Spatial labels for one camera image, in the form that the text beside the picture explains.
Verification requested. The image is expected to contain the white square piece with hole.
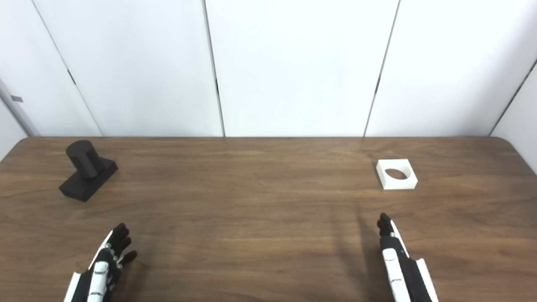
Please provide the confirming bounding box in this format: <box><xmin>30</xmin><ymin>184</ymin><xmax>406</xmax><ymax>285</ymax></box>
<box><xmin>376</xmin><ymin>159</ymin><xmax>418</xmax><ymax>190</ymax></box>

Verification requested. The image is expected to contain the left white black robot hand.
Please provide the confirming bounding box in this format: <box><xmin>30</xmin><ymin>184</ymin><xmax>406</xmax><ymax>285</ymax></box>
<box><xmin>64</xmin><ymin>223</ymin><xmax>138</xmax><ymax>302</ymax></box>

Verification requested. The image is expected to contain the black peg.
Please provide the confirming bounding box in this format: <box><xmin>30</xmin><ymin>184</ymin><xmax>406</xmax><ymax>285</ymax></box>
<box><xmin>59</xmin><ymin>140</ymin><xmax>119</xmax><ymax>203</ymax></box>

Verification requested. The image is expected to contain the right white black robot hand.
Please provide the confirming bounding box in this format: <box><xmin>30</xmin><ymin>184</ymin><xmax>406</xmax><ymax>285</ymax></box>
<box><xmin>377</xmin><ymin>213</ymin><xmax>439</xmax><ymax>302</ymax></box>

